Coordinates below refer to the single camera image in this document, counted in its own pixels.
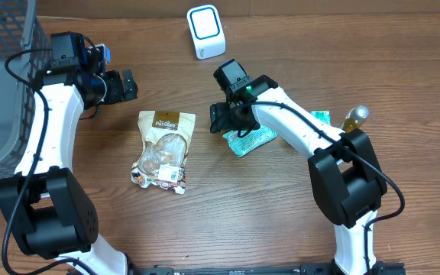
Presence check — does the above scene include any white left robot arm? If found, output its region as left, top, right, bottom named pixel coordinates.
left=0, top=32, right=138, bottom=274

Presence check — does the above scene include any teal wet wipes pack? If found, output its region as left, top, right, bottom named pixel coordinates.
left=222, top=125, right=277, bottom=157

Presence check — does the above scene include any white barcode scanner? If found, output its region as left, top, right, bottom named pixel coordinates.
left=186, top=5, right=226, bottom=60

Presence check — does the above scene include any small teal tissue pack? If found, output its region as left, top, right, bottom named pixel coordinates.
left=310, top=110, right=331, bottom=125

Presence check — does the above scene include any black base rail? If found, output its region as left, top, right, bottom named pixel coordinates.
left=125, top=261, right=407, bottom=275

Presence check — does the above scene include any grey plastic mesh basket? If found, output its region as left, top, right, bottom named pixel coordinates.
left=0, top=0, right=50, bottom=178

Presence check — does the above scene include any Pantree snack bag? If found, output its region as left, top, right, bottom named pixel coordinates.
left=131, top=111, right=196, bottom=195

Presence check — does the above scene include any yellow liquid bottle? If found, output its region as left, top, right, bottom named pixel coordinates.
left=341, top=105, right=370, bottom=132

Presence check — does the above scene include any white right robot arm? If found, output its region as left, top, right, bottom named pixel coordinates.
left=210, top=59, right=387, bottom=274

